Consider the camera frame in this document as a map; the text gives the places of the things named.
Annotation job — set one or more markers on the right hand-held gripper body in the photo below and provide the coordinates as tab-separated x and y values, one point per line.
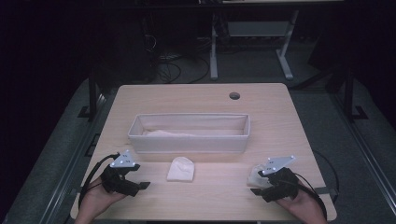
283	185

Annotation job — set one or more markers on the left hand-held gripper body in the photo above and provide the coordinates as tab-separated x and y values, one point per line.
116	182

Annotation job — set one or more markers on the white fabric storage box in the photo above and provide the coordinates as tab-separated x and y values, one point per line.
186	144

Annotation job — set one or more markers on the person's left hand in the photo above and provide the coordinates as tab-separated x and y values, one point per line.
96	199

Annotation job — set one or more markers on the person's right hand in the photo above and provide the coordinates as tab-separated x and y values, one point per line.
303	205

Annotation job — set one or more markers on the black tape strip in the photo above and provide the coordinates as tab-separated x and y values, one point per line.
325	190

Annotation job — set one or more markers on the white cloth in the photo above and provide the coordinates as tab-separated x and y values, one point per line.
162	133

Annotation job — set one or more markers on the black metal stand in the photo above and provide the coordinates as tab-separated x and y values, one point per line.
349	93
92	93

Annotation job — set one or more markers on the desk with white legs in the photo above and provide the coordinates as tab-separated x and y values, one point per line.
258	28

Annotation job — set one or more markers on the aluminium frame rail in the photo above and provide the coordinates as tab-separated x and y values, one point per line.
71	161
367	149

